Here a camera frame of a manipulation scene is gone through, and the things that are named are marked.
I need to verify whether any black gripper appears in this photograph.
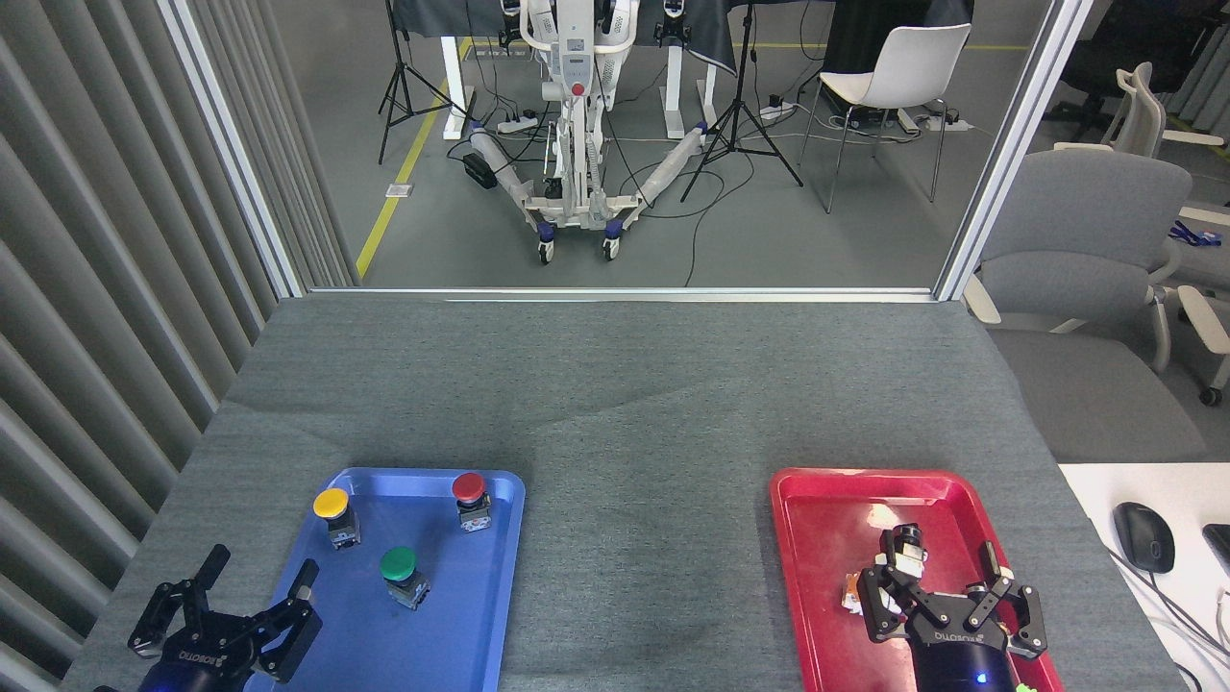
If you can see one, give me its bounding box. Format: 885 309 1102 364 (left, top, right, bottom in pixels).
858 541 1048 692
128 545 323 692

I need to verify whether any black tripod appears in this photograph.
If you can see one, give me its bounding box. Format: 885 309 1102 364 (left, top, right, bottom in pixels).
378 0 472 165
680 0 804 204

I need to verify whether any black computer mouse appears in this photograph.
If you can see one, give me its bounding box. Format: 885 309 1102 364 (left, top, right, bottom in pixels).
1113 502 1176 576

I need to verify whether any silver frame rail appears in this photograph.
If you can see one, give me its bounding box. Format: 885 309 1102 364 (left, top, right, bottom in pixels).
307 285 939 305

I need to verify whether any green push button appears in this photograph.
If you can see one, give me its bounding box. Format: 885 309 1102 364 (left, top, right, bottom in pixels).
379 547 431 610

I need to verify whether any white table leg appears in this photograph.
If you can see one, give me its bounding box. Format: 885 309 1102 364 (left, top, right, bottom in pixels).
665 43 718 139
439 36 475 141

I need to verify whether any silver post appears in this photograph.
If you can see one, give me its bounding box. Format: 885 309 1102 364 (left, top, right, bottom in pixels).
157 0 310 300
933 0 1095 303

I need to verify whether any black knob switch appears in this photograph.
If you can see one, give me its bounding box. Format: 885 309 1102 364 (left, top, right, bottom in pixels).
879 524 931 583

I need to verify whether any black table cloth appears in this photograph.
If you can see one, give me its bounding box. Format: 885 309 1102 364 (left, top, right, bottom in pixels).
389 0 743 79

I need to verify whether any yellow push button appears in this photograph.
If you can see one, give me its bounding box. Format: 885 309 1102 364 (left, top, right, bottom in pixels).
313 487 362 551

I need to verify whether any grey felt table cloth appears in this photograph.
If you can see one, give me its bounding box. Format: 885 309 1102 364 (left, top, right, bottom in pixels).
58 293 1188 692

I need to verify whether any white stand on wheels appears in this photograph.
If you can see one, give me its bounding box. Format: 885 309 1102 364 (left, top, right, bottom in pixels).
468 0 712 265

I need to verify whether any red plastic tray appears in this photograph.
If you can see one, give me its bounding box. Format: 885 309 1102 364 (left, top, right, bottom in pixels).
770 467 1065 692

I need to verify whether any grey office chair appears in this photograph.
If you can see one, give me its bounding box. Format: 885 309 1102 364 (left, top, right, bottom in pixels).
963 149 1195 376

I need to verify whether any white shell chair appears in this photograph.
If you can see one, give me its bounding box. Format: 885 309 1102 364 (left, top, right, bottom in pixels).
799 23 972 214

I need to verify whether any white desk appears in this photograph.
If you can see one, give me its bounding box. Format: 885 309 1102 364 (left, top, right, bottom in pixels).
1057 463 1230 692

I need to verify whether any office chair with white armrest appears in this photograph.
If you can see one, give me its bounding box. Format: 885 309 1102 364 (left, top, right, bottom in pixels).
1176 284 1230 408

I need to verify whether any red push button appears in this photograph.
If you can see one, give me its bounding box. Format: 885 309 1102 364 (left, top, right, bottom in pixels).
452 472 493 532

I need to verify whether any blue plastic tray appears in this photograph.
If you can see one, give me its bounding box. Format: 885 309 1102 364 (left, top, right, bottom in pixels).
245 467 527 692

